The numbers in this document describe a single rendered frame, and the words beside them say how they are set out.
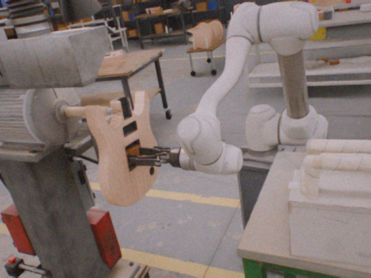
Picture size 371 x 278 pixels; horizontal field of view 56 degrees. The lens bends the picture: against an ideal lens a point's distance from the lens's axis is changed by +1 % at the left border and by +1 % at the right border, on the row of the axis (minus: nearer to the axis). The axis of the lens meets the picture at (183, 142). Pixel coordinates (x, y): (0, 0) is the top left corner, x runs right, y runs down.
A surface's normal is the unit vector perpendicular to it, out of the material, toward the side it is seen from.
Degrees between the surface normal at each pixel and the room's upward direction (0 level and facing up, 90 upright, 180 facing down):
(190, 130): 48
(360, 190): 0
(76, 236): 90
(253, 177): 90
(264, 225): 0
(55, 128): 95
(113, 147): 89
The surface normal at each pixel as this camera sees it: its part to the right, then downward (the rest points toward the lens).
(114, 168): 0.90, 0.03
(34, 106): 0.58, 0.00
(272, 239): -0.16, -0.89
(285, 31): -0.30, 0.75
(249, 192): -0.52, 0.44
